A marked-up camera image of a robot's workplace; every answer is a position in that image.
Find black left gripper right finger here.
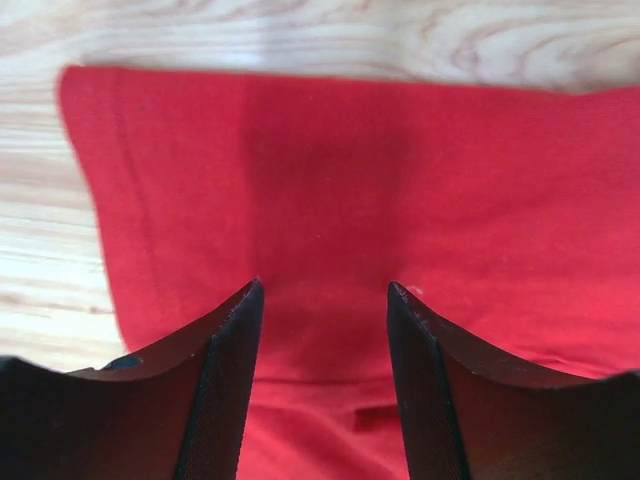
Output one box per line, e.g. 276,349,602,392
387,282,470,480

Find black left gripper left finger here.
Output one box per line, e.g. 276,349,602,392
174,279,264,479

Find red t-shirt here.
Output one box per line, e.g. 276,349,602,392
59,67,639,479

